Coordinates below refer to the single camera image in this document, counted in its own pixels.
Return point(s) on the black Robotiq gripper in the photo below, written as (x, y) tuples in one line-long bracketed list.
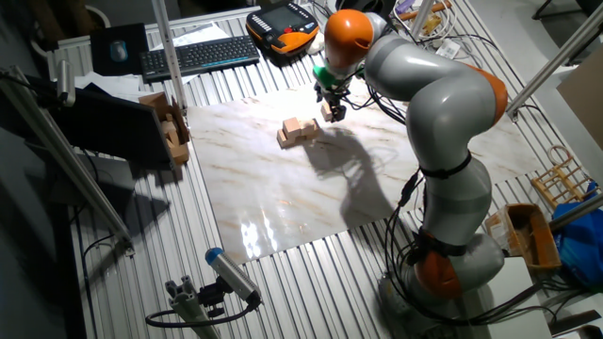
[(332, 96)]

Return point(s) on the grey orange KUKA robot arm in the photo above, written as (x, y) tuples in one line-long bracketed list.
[(447, 108)]

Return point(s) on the white egg-shaped object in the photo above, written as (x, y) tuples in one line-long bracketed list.
[(316, 44)]

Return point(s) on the orange black teach pendant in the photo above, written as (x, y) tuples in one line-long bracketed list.
[(282, 23)]

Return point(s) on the black round fan housing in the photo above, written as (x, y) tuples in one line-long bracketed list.
[(377, 5)]

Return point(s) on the white marble pattern sheet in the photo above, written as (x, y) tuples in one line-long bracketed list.
[(264, 198)]

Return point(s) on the white power strip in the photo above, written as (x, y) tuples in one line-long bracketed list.
[(448, 49)]

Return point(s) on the wooden stick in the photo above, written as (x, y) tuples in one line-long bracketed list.
[(424, 10)]

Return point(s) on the black computer keyboard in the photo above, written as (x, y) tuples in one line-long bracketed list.
[(198, 56)]

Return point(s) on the upright aluminium strut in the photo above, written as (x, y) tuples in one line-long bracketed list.
[(169, 56)]

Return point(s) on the open cardboard box with wood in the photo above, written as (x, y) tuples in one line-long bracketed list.
[(155, 101)]

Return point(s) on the black mouse pad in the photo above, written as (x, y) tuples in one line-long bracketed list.
[(139, 52)]

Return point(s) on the dark computer mouse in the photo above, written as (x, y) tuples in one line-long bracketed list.
[(118, 50)]

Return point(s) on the black flat monitor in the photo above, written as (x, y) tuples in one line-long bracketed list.
[(108, 127)]

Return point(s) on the small wooden rack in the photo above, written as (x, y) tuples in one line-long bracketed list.
[(546, 188)]

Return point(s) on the short aluminium profile stand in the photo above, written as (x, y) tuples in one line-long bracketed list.
[(188, 306)]

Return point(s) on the brown cardboard box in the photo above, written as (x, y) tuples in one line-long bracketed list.
[(542, 245)]

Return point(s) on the flat cardboard sheet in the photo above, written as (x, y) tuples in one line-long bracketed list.
[(584, 103)]

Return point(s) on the long diagonal aluminium strut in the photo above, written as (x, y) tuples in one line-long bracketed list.
[(70, 161)]

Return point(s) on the white box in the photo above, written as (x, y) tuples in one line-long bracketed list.
[(513, 301)]

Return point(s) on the low aluminium strut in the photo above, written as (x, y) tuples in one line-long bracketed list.
[(579, 209)]

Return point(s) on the blue fabric bag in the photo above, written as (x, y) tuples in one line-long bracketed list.
[(579, 245)]

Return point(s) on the silver camera with blue end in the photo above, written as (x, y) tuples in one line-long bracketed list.
[(233, 275)]

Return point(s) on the black camera clamp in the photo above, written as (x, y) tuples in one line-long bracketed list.
[(212, 296)]

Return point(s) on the aluminium profile post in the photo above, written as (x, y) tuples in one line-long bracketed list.
[(551, 63)]

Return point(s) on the silver camera on strut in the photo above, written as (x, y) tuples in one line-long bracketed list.
[(66, 82)]

